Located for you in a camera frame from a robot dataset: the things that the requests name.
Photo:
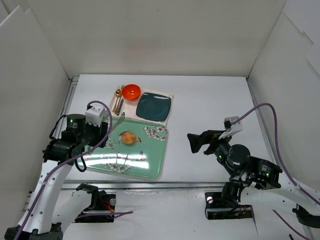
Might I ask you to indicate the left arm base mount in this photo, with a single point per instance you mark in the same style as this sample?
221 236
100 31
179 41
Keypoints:
100 208

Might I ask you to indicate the dark teal square plate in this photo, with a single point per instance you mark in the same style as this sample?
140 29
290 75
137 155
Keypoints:
153 107

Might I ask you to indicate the gold spoon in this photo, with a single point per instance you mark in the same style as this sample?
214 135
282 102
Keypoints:
118 95

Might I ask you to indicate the silver metal tongs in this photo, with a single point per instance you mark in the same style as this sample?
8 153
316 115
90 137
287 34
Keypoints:
118 121

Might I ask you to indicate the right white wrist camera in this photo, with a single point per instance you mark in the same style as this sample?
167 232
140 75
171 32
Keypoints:
232 125

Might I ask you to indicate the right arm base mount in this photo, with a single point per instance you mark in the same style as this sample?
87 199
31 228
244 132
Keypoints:
225 204

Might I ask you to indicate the orange bowl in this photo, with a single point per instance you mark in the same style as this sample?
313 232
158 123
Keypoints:
131 92

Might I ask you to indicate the cream placemat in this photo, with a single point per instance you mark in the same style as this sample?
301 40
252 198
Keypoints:
129 106

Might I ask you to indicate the green floral tray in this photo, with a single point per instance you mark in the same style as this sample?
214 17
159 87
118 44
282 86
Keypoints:
142 159

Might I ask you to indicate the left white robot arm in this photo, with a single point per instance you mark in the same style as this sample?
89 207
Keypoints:
41 221

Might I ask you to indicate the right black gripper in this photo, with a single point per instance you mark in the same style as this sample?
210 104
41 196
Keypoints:
210 141

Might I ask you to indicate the round bread bun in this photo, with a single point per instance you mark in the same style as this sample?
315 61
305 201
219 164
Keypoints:
128 138

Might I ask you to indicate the dark handled knife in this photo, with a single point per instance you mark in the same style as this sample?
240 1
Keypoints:
120 106

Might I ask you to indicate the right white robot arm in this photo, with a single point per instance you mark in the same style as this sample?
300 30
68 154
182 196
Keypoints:
253 181

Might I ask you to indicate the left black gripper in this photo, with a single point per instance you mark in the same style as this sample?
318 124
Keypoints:
101 131

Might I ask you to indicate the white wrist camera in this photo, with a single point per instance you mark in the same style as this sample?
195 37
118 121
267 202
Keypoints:
232 125
94 115

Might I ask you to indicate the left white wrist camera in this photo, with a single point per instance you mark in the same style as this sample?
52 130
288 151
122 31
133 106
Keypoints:
94 115

